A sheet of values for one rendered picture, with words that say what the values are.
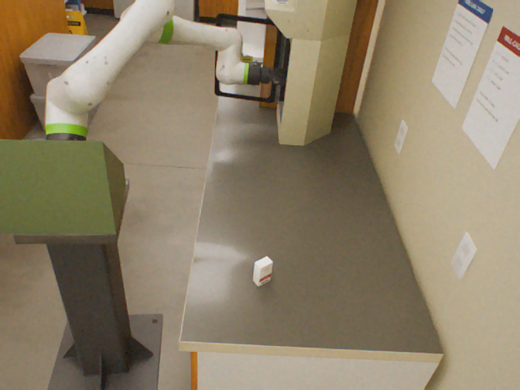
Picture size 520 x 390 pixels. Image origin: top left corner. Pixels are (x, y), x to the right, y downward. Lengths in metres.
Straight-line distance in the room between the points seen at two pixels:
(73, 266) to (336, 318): 0.95
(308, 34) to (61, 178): 1.03
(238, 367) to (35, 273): 1.75
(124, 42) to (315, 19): 0.72
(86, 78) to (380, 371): 1.16
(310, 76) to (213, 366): 1.16
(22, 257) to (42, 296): 0.35
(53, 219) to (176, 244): 1.40
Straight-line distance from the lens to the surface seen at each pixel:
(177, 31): 1.80
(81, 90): 1.37
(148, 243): 2.83
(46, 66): 3.82
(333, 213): 1.63
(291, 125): 1.94
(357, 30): 2.22
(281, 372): 1.30
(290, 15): 1.77
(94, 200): 1.43
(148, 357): 2.29
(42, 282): 2.74
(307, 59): 1.83
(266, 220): 1.54
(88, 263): 1.70
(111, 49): 1.45
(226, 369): 1.29
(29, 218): 1.53
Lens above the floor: 1.93
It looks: 37 degrees down
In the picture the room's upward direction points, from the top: 6 degrees clockwise
